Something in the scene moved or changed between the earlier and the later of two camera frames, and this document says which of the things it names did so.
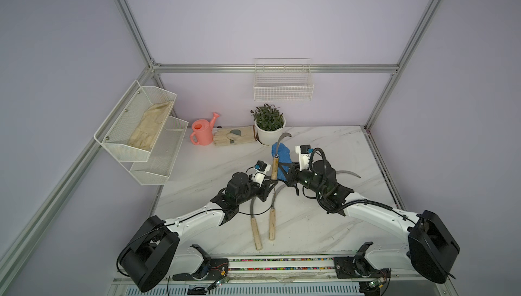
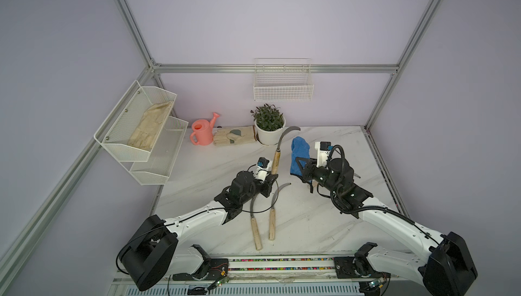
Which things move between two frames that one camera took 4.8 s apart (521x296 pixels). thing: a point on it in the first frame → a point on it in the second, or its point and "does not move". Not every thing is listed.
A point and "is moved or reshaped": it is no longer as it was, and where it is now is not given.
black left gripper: (264, 188) does not move
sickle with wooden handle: (275, 161) is moved or reshaped
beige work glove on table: (234, 135) does not move
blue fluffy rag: (283, 157) is moved or reshaped
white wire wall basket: (283, 79) does not move
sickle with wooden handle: (255, 227) does not move
